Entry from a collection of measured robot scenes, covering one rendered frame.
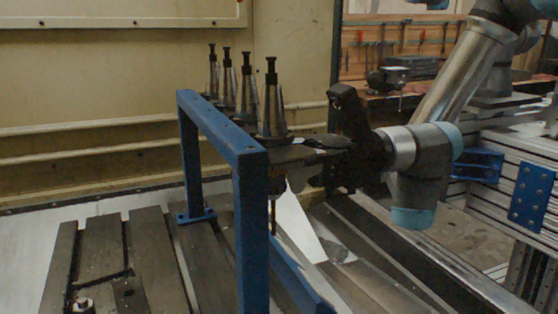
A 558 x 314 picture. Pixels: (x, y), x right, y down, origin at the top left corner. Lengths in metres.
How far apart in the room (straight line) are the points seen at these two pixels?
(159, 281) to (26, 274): 0.47
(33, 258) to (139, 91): 0.53
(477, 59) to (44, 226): 1.15
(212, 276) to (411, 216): 0.40
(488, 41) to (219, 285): 0.66
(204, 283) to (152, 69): 0.67
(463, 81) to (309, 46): 0.67
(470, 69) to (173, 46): 0.79
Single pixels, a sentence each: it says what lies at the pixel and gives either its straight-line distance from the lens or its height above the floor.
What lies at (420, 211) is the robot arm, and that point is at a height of 1.06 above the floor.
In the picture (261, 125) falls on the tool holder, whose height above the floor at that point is 1.24.
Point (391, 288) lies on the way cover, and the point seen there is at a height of 0.71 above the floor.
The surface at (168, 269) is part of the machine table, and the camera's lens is 0.81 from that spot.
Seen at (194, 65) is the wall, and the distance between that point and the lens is 1.19.
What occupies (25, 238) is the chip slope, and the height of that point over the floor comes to 0.81.
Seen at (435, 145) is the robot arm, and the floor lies 1.18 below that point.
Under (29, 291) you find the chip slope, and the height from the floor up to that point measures 0.75.
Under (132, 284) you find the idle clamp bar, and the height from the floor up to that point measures 0.96.
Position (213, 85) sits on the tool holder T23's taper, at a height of 1.24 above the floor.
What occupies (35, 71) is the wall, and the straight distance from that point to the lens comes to 1.18.
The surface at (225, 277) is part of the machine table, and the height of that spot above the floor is 0.90.
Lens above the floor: 1.37
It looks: 21 degrees down
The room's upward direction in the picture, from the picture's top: straight up
